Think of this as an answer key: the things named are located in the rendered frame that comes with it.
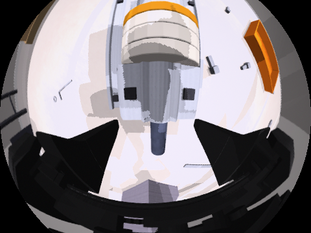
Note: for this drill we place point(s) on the orange open tray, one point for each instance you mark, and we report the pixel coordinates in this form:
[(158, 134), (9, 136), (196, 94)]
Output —
[(258, 41)]

